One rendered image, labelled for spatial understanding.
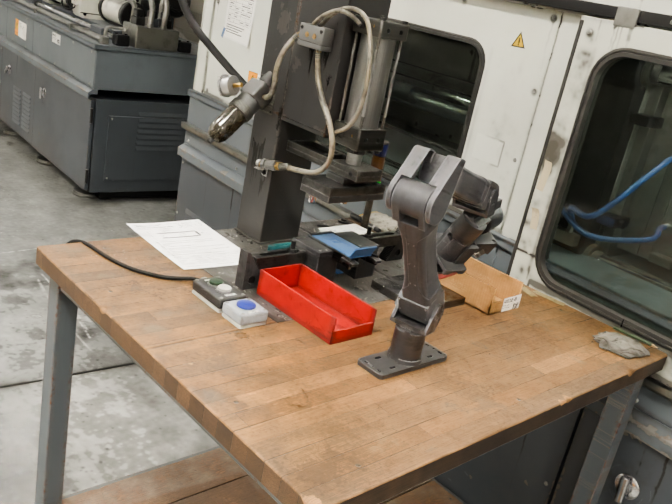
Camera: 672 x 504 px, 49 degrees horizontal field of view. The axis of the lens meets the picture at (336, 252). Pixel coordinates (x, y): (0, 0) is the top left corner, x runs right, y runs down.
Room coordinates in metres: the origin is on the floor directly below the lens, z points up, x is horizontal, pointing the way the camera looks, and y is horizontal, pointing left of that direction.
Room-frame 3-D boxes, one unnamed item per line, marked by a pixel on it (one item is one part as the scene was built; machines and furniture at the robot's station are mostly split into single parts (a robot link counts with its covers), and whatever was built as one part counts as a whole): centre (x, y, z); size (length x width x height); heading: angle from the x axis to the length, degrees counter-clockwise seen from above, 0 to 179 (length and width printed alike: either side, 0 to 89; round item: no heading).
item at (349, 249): (1.68, -0.01, 1.00); 0.15 x 0.07 x 0.03; 46
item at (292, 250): (1.59, 0.13, 0.95); 0.15 x 0.03 x 0.10; 136
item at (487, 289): (1.79, -0.34, 0.93); 0.25 x 0.13 x 0.08; 46
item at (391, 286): (1.69, -0.22, 0.91); 0.17 x 0.16 x 0.02; 136
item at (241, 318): (1.37, 0.16, 0.90); 0.07 x 0.07 x 0.06; 46
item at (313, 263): (1.72, 0.00, 0.94); 0.20 x 0.10 x 0.07; 136
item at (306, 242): (1.72, 0.00, 0.98); 0.20 x 0.10 x 0.01; 136
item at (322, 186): (1.76, 0.06, 1.22); 0.26 x 0.18 x 0.30; 46
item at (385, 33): (1.72, 0.01, 1.37); 0.11 x 0.09 x 0.30; 136
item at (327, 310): (1.46, 0.02, 0.93); 0.25 x 0.12 x 0.06; 46
